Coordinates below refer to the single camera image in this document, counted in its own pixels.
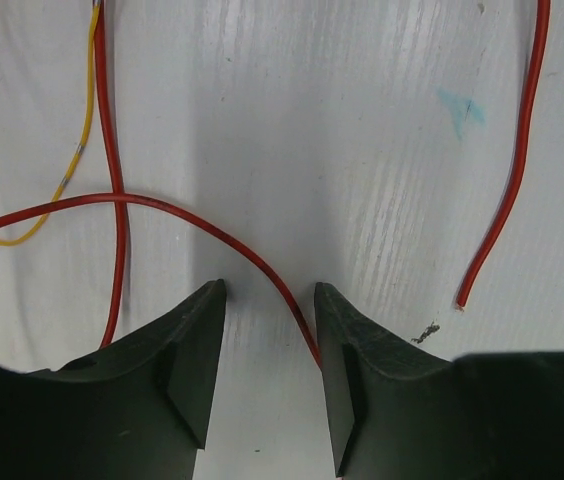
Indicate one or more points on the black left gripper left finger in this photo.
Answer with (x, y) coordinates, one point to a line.
(136, 409)

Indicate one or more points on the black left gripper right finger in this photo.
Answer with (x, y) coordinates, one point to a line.
(397, 412)

